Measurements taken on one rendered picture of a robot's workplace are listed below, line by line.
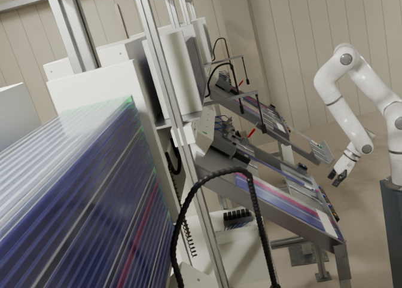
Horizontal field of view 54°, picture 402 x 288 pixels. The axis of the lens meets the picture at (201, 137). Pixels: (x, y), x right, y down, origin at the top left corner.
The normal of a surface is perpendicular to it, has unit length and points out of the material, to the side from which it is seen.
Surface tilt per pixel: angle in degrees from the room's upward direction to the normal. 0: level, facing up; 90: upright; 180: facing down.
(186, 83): 90
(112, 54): 90
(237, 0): 90
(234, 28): 90
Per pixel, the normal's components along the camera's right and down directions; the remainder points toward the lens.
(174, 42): -0.05, 0.32
